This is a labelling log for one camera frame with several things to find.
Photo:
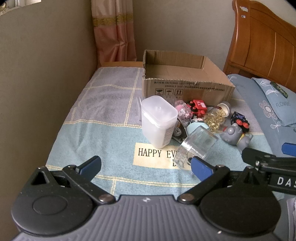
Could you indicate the wooden bed frame edge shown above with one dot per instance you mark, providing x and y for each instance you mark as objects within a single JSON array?
[{"x": 122, "y": 64}]

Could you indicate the light blue round case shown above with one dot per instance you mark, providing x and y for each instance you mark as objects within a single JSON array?
[{"x": 195, "y": 127}]

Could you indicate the white plastic container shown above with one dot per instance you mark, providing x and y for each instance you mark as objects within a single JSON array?
[{"x": 157, "y": 120}]

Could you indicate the wooden headboard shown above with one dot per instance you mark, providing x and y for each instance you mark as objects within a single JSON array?
[{"x": 259, "y": 41}]

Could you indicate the pink curtain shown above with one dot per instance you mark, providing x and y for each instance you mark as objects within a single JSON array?
[{"x": 113, "y": 30}]

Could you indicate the clear plastic jar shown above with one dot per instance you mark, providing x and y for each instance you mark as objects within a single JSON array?
[{"x": 196, "y": 143}]

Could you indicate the brown cardboard box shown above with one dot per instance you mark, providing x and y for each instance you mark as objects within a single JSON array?
[{"x": 208, "y": 89}]

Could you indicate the dark patterned pouch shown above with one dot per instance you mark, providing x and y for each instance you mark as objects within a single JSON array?
[{"x": 279, "y": 90}]

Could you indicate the grey toy animal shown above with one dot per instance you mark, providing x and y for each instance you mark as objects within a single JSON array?
[{"x": 232, "y": 134}]

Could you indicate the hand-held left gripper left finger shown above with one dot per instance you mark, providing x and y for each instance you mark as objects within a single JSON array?
[{"x": 90, "y": 166}]

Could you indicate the correction tape dispenser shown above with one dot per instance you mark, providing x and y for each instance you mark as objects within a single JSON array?
[{"x": 179, "y": 132}]

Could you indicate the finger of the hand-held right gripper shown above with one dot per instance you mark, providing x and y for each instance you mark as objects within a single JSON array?
[
  {"x": 252, "y": 154},
  {"x": 289, "y": 149}
]

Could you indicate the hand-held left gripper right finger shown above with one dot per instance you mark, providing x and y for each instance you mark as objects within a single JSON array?
[{"x": 200, "y": 169}]

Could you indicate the black toy car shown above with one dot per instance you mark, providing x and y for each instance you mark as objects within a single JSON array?
[{"x": 239, "y": 119}]

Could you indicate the checked printed blanket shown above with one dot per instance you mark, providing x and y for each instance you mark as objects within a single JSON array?
[{"x": 99, "y": 129}]

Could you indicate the red toy train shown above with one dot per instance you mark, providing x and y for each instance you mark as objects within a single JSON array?
[{"x": 198, "y": 107}]

